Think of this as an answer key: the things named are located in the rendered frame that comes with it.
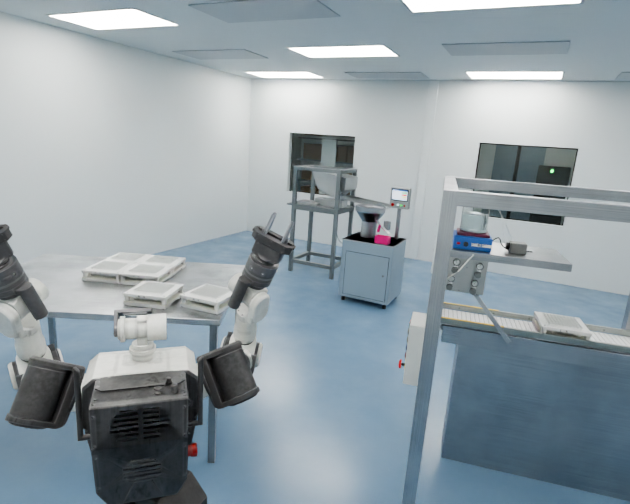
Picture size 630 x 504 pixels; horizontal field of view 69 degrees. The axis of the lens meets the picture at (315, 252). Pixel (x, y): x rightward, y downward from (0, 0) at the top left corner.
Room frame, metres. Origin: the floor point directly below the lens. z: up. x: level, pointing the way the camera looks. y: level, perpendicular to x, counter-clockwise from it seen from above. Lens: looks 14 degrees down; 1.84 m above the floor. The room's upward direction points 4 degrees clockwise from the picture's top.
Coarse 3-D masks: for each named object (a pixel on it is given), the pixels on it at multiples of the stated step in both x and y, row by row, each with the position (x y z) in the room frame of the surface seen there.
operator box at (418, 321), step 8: (416, 312) 1.87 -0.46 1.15; (416, 320) 1.77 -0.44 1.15; (424, 320) 1.78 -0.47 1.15; (416, 328) 1.71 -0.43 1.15; (424, 328) 1.70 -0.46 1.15; (416, 336) 1.71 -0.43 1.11; (408, 344) 1.71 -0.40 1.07; (416, 344) 1.71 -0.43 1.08; (408, 352) 1.71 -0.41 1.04; (416, 352) 1.70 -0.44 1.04; (408, 360) 1.71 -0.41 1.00; (416, 360) 1.70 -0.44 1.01; (408, 368) 1.71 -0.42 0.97; (416, 368) 1.70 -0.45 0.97; (408, 376) 1.71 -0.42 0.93; (416, 376) 1.70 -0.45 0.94; (408, 384) 1.71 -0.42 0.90; (416, 384) 1.70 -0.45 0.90
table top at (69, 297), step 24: (24, 264) 2.98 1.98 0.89; (48, 264) 3.02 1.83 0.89; (72, 264) 3.06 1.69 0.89; (192, 264) 3.26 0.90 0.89; (216, 264) 3.31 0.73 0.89; (48, 288) 2.55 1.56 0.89; (72, 288) 2.58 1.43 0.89; (96, 288) 2.60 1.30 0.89; (120, 288) 2.63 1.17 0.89; (192, 288) 2.72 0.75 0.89; (72, 312) 2.22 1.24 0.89; (96, 312) 2.24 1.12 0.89; (168, 312) 2.31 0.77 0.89; (192, 312) 2.33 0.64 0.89
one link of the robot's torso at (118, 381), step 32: (128, 352) 1.07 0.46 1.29; (160, 352) 1.08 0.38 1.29; (192, 352) 1.13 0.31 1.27; (96, 384) 0.91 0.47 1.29; (128, 384) 0.92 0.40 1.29; (160, 384) 0.93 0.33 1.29; (192, 384) 1.00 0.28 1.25; (96, 416) 0.83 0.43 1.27; (128, 416) 0.85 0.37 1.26; (160, 416) 0.97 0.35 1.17; (192, 416) 1.00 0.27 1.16; (96, 448) 0.82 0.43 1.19; (128, 448) 0.85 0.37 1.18; (160, 448) 0.87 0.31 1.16; (192, 448) 0.94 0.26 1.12; (96, 480) 0.84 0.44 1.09; (128, 480) 0.87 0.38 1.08; (160, 480) 0.90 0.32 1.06
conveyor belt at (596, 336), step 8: (448, 312) 2.64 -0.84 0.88; (456, 312) 2.65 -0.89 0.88; (464, 312) 2.66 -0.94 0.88; (472, 320) 2.53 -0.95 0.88; (480, 320) 2.54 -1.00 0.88; (488, 320) 2.55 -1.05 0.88; (496, 320) 2.55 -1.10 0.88; (504, 320) 2.56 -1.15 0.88; (512, 320) 2.57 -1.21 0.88; (520, 320) 2.58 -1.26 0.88; (440, 328) 2.46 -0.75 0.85; (472, 328) 2.42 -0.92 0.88; (520, 328) 2.45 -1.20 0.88; (528, 328) 2.46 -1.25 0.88; (520, 336) 2.35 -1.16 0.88; (592, 336) 2.41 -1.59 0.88; (600, 336) 2.41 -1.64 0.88; (608, 336) 2.42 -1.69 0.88; (616, 336) 2.43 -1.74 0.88; (624, 336) 2.44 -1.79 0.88; (568, 344) 2.29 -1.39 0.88; (624, 344) 2.32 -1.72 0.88; (624, 352) 2.22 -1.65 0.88
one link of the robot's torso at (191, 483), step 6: (192, 474) 1.04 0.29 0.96; (186, 480) 1.02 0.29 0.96; (192, 480) 1.03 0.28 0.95; (186, 486) 1.00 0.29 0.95; (192, 486) 1.01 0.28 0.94; (198, 486) 1.02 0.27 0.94; (180, 492) 0.98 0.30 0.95; (186, 492) 0.99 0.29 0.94; (192, 492) 1.00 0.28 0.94; (198, 492) 1.01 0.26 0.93; (204, 492) 1.02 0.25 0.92; (156, 498) 0.94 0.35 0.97; (162, 498) 0.94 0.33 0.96; (168, 498) 0.95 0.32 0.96; (174, 498) 0.96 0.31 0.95; (180, 498) 0.97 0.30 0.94; (186, 498) 0.98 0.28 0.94; (192, 498) 0.99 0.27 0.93; (198, 498) 1.00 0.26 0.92; (204, 498) 1.01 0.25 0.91
